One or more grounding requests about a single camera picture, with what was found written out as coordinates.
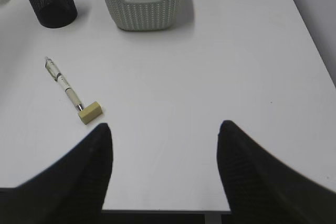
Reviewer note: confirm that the green plastic woven basket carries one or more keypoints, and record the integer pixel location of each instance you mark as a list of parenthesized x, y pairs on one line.
[(143, 15)]

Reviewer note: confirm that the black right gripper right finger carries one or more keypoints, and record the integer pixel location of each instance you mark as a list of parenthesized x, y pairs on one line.
[(261, 189)]

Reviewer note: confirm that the yellow eraser right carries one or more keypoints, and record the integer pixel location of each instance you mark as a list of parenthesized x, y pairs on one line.
[(90, 113)]

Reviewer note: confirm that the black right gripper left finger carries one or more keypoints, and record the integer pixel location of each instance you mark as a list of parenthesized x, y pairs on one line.
[(72, 190)]

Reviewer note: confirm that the beige grip pen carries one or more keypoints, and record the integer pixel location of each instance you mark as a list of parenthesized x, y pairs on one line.
[(62, 81)]

